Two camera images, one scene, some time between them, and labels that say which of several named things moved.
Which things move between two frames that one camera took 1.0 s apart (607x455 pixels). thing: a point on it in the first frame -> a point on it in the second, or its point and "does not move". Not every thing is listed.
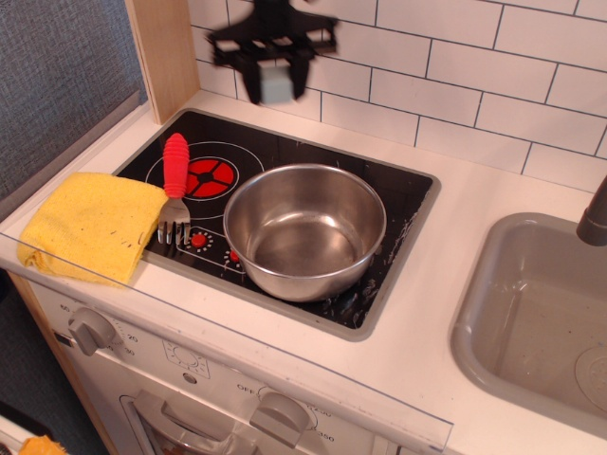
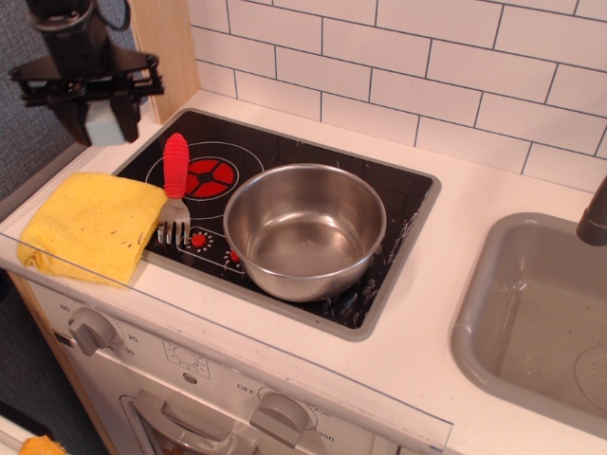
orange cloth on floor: [41, 445] does not move
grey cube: [276, 84] -> [101, 123]
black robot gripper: [274, 32] -> [82, 65]
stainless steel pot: [305, 232] does not move
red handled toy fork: [174, 211] does not move
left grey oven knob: [90, 330] does not move
